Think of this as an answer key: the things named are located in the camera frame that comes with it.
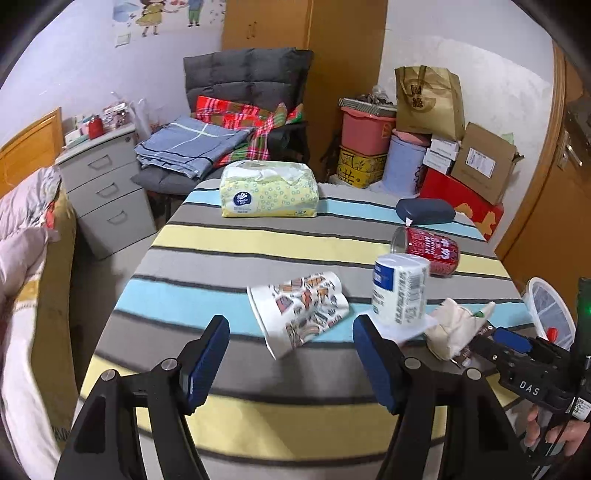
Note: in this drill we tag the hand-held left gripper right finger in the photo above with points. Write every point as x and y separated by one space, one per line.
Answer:
374 364

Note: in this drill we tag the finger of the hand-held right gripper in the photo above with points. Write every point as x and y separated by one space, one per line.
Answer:
489 353
512 339

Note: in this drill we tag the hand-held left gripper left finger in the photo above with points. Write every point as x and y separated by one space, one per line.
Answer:
207 364

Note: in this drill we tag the white tissue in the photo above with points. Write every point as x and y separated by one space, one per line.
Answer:
450 327

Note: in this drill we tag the white trash bin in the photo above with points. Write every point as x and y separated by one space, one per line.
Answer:
549 304

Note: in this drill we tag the white bottle with blue label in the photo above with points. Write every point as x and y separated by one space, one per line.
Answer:
399 290

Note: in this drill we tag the printed paper cup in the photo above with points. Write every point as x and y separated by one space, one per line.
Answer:
300 309

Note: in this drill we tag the red drink can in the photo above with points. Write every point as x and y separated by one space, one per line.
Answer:
429 251

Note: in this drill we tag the person's right hand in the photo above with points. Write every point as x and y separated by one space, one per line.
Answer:
577 436

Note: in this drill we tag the white paper napkin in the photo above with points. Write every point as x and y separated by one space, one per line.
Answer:
415 331

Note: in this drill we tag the wooden door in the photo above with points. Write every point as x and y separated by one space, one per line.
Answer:
531 221

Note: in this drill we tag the red gift box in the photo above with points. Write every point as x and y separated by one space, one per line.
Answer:
461 198

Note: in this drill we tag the dark blue glasses case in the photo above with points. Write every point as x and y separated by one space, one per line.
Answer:
425 211

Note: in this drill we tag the cardboard box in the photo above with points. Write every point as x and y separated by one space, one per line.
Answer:
485 161

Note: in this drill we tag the bed with pillows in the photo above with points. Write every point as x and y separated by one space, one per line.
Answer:
27 369

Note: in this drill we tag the yellow tissue pack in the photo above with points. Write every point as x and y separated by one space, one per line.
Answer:
268 194

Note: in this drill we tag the grey drawer nightstand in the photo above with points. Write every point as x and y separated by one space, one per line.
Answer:
106 198

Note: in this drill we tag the yellow box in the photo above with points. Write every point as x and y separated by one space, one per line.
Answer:
360 168

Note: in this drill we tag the stack of white boxes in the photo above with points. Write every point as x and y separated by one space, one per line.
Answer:
441 154

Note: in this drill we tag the light blue cylinder container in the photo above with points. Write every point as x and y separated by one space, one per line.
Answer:
404 164

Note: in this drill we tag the folded blue sheet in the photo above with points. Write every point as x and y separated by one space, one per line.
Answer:
184 143

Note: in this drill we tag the pink plastic bucket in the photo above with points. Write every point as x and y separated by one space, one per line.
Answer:
364 131

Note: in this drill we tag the black chair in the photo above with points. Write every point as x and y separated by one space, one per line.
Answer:
286 138

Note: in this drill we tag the pinkish grey quilt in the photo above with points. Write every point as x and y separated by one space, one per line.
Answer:
27 198

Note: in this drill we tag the brown paper bag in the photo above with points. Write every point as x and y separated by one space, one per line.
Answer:
429 106

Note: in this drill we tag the red plaid blanket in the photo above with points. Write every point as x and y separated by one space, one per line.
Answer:
240 115

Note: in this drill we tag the white plastic bag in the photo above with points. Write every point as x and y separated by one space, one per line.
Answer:
139 120

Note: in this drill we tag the striped tray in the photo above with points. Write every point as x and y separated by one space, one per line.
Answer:
364 104

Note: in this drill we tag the red jar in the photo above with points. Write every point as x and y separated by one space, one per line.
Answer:
95 128

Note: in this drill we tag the wooden headboard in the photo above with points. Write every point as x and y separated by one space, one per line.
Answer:
32 147

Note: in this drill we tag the grey cushioned chair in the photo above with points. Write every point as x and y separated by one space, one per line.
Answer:
244 74

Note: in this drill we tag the wooden wardrobe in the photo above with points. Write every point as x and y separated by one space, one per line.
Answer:
341 69

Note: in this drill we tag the white wall socket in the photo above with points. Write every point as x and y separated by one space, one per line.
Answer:
122 40

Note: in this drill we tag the cartoon couple wall sticker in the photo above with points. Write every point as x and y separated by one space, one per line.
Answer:
147 14

